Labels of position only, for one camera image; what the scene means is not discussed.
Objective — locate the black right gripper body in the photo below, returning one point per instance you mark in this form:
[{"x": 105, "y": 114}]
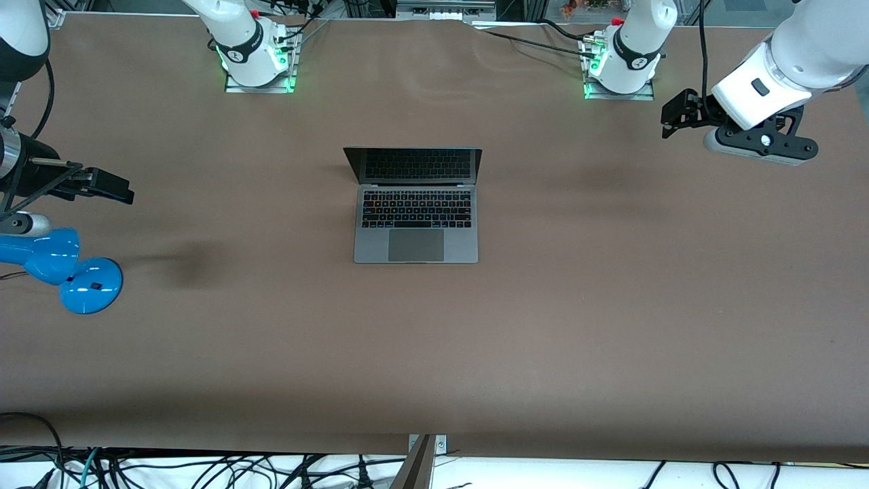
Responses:
[{"x": 30, "y": 178}]

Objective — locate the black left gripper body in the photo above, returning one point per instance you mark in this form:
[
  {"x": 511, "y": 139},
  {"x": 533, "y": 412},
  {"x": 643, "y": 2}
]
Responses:
[{"x": 706, "y": 109}]

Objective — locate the grey laptop with black keyboard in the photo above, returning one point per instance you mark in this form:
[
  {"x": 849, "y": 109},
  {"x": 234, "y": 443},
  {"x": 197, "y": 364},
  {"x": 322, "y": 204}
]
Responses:
[{"x": 415, "y": 244}]

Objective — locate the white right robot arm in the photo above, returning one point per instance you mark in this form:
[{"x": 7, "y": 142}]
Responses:
[{"x": 241, "y": 41}]

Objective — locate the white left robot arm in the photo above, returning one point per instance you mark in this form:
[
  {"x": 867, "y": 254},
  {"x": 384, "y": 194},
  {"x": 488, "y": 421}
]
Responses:
[{"x": 801, "y": 41}]

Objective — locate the orange object behind table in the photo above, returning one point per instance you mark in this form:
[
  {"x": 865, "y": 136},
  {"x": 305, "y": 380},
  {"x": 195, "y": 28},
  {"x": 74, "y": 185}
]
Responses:
[{"x": 569, "y": 7}]

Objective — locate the blue desk lamp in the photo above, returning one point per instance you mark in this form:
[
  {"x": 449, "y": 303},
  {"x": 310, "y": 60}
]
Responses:
[{"x": 88, "y": 285}]

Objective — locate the brown table cover sheet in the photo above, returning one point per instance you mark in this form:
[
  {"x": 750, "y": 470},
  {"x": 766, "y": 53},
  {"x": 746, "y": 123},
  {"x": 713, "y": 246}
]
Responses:
[{"x": 611, "y": 305}]

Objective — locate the grey metal box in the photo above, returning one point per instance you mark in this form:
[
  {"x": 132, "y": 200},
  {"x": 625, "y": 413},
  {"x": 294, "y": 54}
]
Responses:
[{"x": 445, "y": 10}]

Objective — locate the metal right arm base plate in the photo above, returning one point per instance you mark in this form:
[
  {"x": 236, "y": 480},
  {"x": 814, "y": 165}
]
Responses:
[{"x": 237, "y": 88}]

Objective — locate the aluminium frame profile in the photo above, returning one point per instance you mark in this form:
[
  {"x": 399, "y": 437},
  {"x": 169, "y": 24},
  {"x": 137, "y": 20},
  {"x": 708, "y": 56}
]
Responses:
[{"x": 54, "y": 13}]

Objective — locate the small metal table bracket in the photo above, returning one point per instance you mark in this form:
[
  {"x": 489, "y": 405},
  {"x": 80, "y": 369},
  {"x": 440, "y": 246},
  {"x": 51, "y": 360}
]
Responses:
[{"x": 440, "y": 443}]

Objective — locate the dark angled post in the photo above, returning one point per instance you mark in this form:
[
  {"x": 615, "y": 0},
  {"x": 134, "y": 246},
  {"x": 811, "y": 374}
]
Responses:
[{"x": 414, "y": 472}]

